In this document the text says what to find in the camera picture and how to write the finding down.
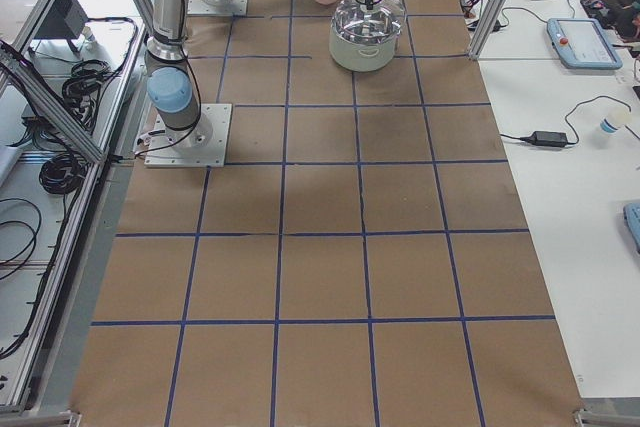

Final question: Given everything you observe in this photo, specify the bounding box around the glass pot lid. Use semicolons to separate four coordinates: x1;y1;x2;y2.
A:
331;0;406;46

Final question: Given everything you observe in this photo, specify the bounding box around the light green steel pot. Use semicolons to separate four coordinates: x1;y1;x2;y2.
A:
329;0;402;72

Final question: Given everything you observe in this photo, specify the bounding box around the blue teach pendant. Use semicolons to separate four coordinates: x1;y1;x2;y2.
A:
546;18;622;70

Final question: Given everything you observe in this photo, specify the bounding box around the black power adapter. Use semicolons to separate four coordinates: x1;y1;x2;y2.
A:
520;131;570;148

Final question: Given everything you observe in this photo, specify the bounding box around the paper cup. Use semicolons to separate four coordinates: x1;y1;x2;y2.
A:
599;107;632;135

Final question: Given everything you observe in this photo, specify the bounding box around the aluminium frame post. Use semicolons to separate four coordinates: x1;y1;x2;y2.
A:
467;0;531;61

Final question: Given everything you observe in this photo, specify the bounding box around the coiled black cable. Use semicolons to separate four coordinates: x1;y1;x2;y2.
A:
38;152;81;196

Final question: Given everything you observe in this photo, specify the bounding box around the aluminium frame rail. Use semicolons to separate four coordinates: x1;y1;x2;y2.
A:
1;40;106;164

